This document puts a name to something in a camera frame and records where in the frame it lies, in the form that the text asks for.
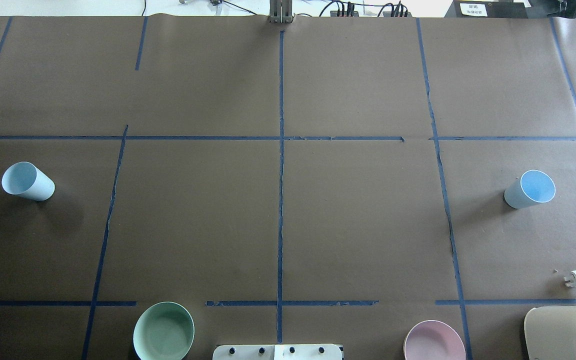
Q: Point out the light blue cup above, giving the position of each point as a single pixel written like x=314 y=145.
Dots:
x=25 y=180
x=533 y=187

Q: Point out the black power strip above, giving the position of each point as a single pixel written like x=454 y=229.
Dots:
x=348 y=9

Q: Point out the green bowl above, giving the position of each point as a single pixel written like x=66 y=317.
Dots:
x=164 y=331

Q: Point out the pink bowl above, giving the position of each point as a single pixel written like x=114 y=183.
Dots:
x=433 y=340

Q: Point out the black box with label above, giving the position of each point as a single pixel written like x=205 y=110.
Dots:
x=486 y=9

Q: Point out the cream toaster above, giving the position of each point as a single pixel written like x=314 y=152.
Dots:
x=550 y=333

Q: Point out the aluminium frame post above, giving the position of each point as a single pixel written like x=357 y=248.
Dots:
x=281 y=12

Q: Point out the white mount base plate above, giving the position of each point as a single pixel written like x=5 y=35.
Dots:
x=308 y=351

